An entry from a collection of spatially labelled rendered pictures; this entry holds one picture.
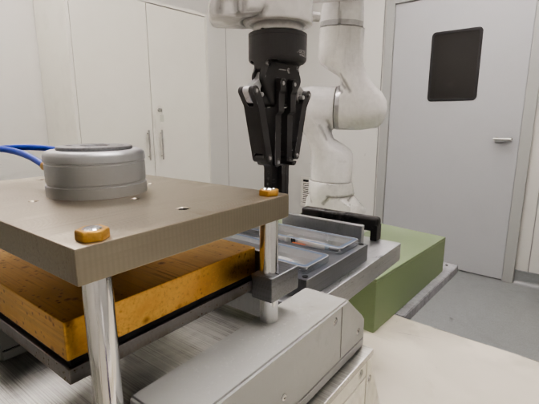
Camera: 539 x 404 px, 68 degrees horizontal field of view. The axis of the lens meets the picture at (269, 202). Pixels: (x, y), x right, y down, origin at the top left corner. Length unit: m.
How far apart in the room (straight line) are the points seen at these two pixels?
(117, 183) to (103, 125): 2.27
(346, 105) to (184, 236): 0.82
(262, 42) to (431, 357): 0.61
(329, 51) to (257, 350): 0.84
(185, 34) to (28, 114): 1.12
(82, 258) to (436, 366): 0.68
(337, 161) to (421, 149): 2.41
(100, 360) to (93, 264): 0.06
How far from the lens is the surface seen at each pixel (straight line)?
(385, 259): 0.64
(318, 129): 1.04
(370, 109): 1.03
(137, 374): 0.43
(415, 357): 0.81
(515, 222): 3.30
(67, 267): 0.22
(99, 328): 0.24
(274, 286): 0.33
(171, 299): 0.30
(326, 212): 0.72
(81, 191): 0.33
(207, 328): 0.49
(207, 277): 0.32
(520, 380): 0.83
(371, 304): 0.84
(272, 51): 0.51
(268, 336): 0.34
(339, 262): 0.51
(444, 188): 3.38
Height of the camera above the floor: 1.17
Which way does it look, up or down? 12 degrees down
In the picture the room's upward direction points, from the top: straight up
